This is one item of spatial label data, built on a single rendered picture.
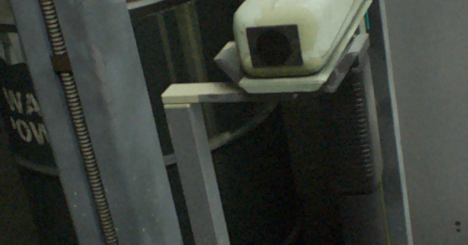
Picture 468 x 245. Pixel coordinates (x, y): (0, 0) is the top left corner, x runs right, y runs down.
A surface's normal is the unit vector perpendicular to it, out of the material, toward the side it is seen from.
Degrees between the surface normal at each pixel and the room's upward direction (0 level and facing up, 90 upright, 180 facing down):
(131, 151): 90
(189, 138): 90
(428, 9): 90
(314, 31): 90
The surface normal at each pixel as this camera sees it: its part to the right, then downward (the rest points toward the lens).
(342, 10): 0.93, -0.03
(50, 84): -0.32, 0.44
